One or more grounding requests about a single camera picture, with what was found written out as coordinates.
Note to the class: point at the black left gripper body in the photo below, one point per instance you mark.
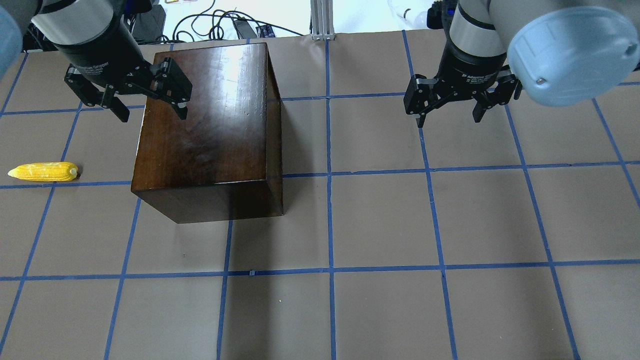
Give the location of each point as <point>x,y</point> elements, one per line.
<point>100,59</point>

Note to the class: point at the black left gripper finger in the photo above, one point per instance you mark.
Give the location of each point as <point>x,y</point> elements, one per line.
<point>170,84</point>
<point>91,96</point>

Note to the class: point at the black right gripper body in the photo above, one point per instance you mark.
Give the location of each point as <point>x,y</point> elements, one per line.
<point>467,70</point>

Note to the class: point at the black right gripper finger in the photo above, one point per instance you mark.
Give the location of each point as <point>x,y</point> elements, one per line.
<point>508,87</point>
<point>424,95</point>

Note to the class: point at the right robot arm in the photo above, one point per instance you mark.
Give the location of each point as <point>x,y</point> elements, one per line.
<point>560,52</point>

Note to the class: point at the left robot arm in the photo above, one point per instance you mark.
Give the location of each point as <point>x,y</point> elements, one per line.
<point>56,19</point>

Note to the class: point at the yellow corn cob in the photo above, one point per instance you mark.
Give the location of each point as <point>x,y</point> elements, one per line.
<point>61,171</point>

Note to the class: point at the dark brown wooden cabinet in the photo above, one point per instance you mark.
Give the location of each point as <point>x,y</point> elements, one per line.
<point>224,161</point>

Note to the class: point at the aluminium frame post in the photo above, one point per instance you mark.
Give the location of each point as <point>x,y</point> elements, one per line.
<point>322,20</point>

